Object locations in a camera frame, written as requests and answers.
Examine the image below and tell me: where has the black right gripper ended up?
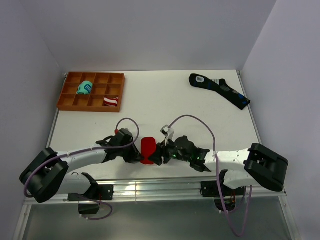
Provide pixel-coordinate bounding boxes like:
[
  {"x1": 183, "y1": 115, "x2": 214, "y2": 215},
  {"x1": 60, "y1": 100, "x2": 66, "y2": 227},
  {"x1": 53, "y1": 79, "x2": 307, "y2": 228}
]
[{"x1": 147, "y1": 135, "x2": 192, "y2": 166}]

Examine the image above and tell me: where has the red Santa sock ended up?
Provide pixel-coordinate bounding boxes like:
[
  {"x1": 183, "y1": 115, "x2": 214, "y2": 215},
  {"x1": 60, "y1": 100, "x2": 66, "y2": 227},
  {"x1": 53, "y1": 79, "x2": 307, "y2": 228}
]
[{"x1": 140, "y1": 137, "x2": 157, "y2": 165}]

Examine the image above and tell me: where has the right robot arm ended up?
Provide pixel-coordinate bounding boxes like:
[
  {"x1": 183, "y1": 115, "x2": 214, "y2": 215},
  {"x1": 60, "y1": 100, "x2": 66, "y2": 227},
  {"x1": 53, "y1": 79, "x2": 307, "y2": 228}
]
[{"x1": 148, "y1": 136, "x2": 289, "y2": 195}]

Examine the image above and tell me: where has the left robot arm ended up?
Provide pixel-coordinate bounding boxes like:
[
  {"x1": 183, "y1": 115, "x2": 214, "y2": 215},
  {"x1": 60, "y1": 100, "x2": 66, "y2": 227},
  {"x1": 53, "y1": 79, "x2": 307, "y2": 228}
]
[{"x1": 19, "y1": 128, "x2": 142, "y2": 203}]

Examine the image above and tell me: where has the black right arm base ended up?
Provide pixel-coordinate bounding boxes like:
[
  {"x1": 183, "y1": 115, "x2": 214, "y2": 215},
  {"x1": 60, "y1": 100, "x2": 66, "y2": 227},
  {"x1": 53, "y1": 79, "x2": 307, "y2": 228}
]
[{"x1": 199, "y1": 179, "x2": 247, "y2": 198}]

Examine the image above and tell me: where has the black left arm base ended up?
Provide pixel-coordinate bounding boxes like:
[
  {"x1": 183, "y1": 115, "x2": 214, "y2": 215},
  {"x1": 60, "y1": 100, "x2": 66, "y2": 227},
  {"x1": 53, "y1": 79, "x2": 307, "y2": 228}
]
[{"x1": 67, "y1": 184, "x2": 114, "y2": 202}]

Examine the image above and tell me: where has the red white striped rolled sock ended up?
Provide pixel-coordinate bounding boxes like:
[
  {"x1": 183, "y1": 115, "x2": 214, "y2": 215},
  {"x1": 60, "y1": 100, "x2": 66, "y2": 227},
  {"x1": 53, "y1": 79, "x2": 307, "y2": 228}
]
[{"x1": 103, "y1": 97, "x2": 119, "y2": 107}]

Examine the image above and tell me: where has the black and blue sock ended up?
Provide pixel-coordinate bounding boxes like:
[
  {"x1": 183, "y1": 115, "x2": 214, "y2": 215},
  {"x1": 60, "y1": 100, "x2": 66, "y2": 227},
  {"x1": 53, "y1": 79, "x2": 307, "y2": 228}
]
[{"x1": 188, "y1": 73, "x2": 251, "y2": 110}]

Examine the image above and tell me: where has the wooden compartment tray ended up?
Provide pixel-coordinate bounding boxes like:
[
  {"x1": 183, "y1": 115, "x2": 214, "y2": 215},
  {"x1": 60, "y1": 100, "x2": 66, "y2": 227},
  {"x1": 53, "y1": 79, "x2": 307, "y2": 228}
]
[{"x1": 56, "y1": 72, "x2": 125, "y2": 113}]

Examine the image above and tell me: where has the teal rolled sock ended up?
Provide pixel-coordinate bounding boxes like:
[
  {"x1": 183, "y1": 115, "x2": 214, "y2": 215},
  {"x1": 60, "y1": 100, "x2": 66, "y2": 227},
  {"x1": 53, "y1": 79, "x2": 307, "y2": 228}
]
[{"x1": 76, "y1": 80, "x2": 93, "y2": 95}]

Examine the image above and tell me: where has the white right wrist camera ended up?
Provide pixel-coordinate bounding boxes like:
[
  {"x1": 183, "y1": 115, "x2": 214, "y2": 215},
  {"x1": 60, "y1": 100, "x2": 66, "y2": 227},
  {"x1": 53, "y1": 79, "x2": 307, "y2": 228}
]
[{"x1": 160, "y1": 125, "x2": 175, "y2": 146}]

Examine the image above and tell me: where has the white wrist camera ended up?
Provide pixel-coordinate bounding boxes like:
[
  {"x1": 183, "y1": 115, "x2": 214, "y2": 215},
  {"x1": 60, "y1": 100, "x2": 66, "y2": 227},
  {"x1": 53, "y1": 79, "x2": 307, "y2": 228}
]
[
  {"x1": 160, "y1": 125, "x2": 175, "y2": 146},
  {"x1": 114, "y1": 128, "x2": 131, "y2": 135}
]

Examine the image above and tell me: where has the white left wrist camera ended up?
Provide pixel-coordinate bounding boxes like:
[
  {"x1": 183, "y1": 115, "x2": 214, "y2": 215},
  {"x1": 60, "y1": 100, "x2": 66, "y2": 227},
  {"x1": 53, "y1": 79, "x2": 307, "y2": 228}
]
[{"x1": 114, "y1": 128, "x2": 131, "y2": 135}]

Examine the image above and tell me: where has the aluminium frame rail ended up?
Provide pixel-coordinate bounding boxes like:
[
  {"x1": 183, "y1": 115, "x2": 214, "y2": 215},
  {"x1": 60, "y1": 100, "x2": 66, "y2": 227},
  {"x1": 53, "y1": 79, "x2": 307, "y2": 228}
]
[{"x1": 23, "y1": 174, "x2": 287, "y2": 206}]

